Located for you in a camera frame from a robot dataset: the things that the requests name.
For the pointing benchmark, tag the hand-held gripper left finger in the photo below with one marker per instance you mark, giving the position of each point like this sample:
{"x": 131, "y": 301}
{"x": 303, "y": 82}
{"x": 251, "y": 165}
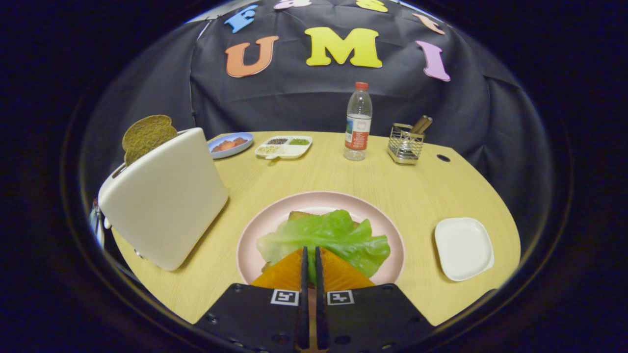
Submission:
{"x": 304, "y": 294}

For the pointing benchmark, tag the orange food pieces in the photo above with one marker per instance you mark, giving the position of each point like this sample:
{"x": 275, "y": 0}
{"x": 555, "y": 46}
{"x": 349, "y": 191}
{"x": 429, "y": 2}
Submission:
{"x": 228, "y": 145}

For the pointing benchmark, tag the black table grommet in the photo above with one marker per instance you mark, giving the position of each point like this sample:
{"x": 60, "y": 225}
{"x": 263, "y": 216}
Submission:
{"x": 443, "y": 158}

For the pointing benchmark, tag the black backdrop cloth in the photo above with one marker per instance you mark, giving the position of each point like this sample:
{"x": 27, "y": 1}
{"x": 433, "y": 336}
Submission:
{"x": 294, "y": 98}

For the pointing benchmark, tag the pink round plate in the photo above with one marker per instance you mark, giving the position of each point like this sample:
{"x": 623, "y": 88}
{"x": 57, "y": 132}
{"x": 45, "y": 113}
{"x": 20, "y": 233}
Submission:
{"x": 255, "y": 235}

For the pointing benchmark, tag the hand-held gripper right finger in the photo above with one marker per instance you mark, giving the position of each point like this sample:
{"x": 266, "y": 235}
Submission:
{"x": 320, "y": 294}

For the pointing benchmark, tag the white toaster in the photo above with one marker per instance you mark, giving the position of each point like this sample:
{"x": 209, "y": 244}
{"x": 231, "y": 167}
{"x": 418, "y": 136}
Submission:
{"x": 167, "y": 201}

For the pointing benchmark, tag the clear water bottle red cap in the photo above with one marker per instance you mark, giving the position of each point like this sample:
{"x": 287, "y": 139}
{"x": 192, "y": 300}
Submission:
{"x": 358, "y": 137}

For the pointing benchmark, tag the white divided tray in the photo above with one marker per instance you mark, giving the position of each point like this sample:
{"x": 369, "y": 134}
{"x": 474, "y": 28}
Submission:
{"x": 289, "y": 151}

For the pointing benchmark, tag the green lettuce leaf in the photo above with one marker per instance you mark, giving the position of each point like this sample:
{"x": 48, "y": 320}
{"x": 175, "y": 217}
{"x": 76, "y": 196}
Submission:
{"x": 333, "y": 235}

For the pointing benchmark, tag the bread slice under ham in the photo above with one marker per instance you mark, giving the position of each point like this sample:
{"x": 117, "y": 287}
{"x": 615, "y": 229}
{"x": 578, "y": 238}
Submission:
{"x": 297, "y": 215}

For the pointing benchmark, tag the brown toast slice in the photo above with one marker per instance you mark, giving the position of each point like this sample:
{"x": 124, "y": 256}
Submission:
{"x": 147, "y": 137}

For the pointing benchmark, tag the blue round plate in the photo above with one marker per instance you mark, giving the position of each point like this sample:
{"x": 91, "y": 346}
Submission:
{"x": 230, "y": 155}

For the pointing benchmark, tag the white square plate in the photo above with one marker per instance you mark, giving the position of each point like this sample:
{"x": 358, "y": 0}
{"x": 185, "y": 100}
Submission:
{"x": 463, "y": 247}

